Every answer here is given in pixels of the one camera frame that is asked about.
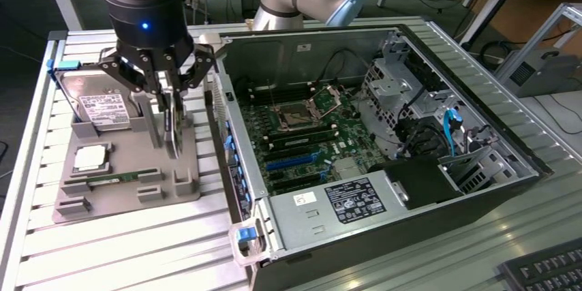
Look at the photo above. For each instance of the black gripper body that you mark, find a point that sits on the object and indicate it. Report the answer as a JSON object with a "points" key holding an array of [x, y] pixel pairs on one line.
{"points": [[150, 25]]}

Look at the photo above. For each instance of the graphics card with metal bracket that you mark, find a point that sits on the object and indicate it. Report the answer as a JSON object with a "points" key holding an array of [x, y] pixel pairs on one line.
{"points": [[175, 131]]}

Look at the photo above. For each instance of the hard disk in blue caddy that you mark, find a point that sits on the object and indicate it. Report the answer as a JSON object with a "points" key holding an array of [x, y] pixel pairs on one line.
{"points": [[102, 110]]}

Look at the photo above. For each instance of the socket locking lever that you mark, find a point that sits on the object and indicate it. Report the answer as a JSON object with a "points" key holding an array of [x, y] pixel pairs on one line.
{"points": [[273, 95]]}

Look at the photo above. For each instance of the CPU socket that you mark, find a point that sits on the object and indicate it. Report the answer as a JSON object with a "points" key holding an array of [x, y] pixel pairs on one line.
{"points": [[294, 117]]}

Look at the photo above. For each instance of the grey parts rack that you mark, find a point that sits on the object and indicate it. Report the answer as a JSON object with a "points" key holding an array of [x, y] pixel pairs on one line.
{"points": [[127, 161]]}

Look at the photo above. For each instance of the silver CPU chip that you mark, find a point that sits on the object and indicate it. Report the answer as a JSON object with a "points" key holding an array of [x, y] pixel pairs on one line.
{"points": [[90, 158]]}

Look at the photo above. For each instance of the metal socket cover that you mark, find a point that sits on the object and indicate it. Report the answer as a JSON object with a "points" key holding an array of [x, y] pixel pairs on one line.
{"points": [[331, 102]]}

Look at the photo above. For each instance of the green RAM stick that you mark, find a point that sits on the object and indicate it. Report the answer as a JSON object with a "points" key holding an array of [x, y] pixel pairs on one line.
{"points": [[114, 178]]}

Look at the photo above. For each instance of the black RAM stick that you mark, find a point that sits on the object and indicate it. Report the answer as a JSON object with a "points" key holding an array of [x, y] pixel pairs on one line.
{"points": [[302, 139]]}

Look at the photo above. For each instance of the green motherboard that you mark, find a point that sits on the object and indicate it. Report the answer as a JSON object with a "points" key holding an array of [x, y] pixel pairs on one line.
{"points": [[354, 137]]}

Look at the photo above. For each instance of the metal disk bay cage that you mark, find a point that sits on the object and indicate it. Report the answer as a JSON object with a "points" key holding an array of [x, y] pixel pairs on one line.
{"points": [[386, 86]]}

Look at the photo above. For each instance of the silver chipset heatsink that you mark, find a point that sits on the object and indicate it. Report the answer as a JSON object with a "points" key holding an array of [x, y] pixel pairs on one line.
{"points": [[348, 168]]}

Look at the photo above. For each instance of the grey power supply unit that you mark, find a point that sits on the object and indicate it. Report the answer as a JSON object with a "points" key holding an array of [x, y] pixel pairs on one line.
{"points": [[295, 216]]}

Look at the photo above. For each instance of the blue case latch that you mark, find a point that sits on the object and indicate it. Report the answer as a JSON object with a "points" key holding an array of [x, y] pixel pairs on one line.
{"points": [[246, 235]]}

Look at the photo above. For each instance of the black plastic shroud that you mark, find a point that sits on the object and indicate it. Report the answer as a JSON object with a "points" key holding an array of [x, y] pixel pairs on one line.
{"points": [[418, 182]]}

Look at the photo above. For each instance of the black open PC case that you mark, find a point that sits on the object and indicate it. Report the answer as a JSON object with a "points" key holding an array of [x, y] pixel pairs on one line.
{"points": [[409, 236]]}

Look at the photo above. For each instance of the grey computer tower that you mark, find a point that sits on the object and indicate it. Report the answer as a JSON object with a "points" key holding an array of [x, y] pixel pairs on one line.
{"points": [[545, 73]]}

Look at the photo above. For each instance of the black keyboard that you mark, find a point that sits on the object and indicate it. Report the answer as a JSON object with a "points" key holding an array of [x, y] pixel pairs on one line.
{"points": [[545, 267]]}

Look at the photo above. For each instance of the aluminium profile frame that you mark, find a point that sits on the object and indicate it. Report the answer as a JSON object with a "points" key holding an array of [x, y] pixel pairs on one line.
{"points": [[570, 10]]}

